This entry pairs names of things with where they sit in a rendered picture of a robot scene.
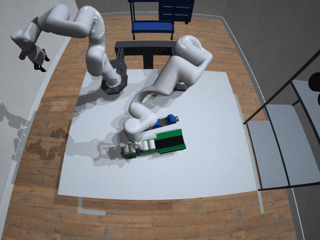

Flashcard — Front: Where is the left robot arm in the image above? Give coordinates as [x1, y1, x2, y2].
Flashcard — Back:
[119, 35, 213, 148]

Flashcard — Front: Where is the white cylinder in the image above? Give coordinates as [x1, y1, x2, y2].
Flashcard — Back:
[148, 139, 156, 151]
[142, 140, 149, 152]

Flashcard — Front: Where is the grey cylinder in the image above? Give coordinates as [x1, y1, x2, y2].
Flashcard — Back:
[123, 144, 130, 155]
[129, 143, 136, 154]

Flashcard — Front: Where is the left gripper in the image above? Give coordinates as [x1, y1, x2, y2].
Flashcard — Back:
[131, 139, 143, 156]

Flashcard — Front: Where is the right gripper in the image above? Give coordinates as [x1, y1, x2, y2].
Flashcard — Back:
[27, 45, 50, 72]

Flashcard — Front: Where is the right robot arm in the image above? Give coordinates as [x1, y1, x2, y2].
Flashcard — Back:
[10, 4, 122, 88]

